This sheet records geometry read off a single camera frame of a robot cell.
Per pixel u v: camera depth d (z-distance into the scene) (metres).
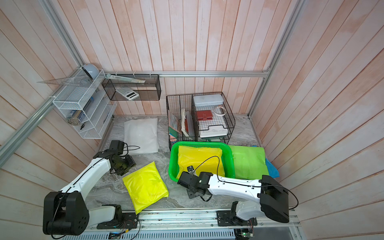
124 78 0.92
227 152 0.90
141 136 1.03
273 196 0.41
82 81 0.84
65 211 0.40
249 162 0.88
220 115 0.93
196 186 0.58
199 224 0.73
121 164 0.71
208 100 0.98
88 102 0.76
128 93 0.98
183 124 0.98
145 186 0.82
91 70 0.83
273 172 0.87
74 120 0.77
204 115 0.90
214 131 0.87
